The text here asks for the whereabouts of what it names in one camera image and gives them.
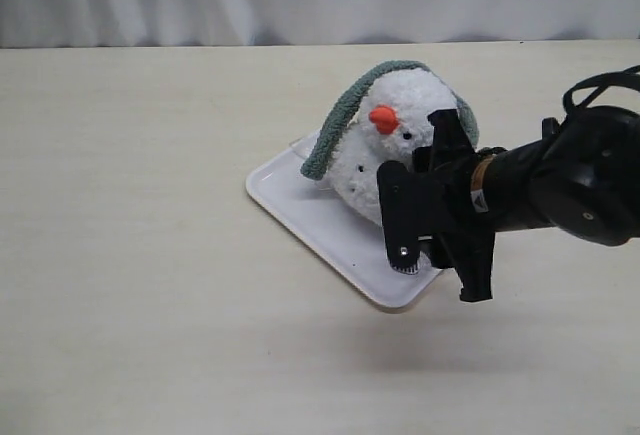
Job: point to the white plush snowman toy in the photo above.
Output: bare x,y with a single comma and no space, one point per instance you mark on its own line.
391,121

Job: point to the white plastic tray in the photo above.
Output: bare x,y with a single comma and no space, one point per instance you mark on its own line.
351,245

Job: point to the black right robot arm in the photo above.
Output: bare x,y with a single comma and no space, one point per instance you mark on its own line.
581,176

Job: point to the green knitted scarf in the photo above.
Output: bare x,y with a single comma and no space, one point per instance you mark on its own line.
343,113

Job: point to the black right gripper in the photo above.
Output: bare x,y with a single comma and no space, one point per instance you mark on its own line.
429,215

